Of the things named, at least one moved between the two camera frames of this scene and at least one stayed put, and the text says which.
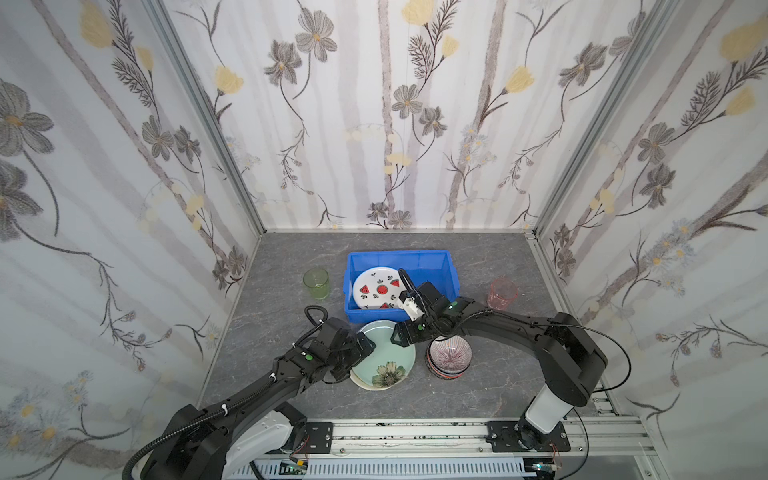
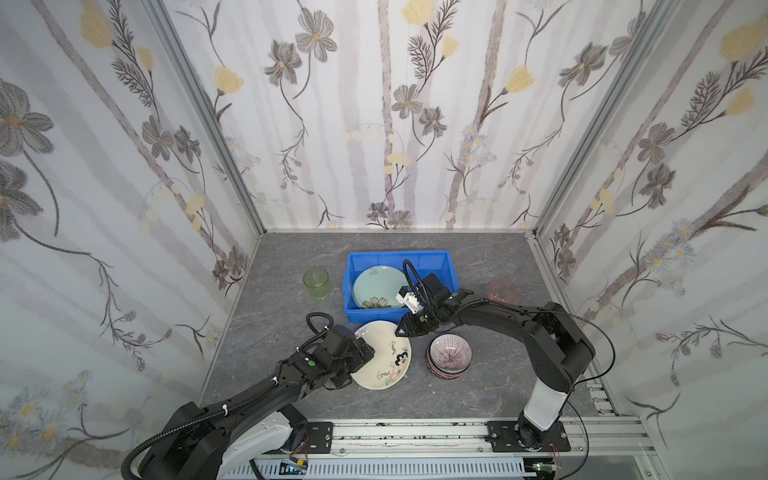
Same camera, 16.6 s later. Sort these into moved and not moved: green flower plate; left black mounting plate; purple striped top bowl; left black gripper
Moved: green flower plate
Not moved: left black gripper; left black mounting plate; purple striped top bowl
